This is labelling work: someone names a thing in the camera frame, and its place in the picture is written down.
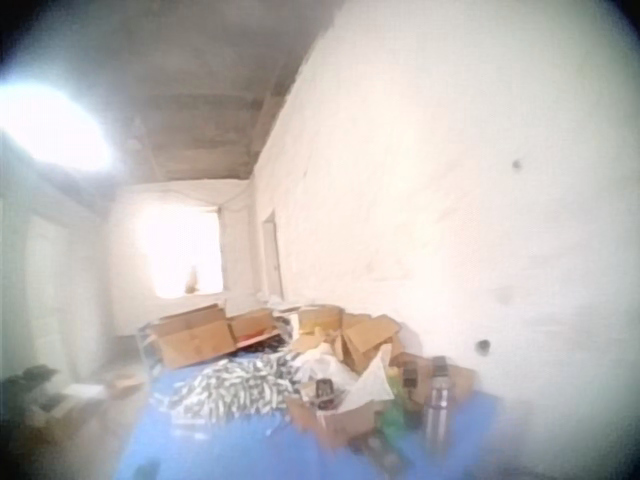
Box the green plastic bottle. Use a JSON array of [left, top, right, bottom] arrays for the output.
[[378, 367, 409, 451]]

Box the blue table cover sheet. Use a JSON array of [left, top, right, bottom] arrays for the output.
[[113, 352, 506, 480]]

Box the white door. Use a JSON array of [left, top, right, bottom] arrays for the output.
[[261, 209, 285, 301]]

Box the pile of striped small packets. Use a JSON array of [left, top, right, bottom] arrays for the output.
[[151, 355, 301, 437]]

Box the steel flask with black cap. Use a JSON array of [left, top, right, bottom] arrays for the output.
[[423, 355, 451, 452]]

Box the white plastic bag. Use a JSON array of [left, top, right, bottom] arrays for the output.
[[295, 344, 396, 412]]

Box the small open cardboard box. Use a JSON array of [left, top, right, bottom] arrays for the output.
[[285, 394, 386, 449]]

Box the large open cardboard box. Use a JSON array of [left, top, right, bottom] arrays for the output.
[[149, 303, 237, 370]]

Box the clutter of boxes on floor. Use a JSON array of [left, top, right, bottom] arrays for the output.
[[0, 364, 146, 436]]

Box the heap of open cardboard boxes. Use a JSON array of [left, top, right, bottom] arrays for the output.
[[229, 305, 476, 401]]

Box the bright window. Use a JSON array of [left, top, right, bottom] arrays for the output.
[[133, 205, 225, 300]]

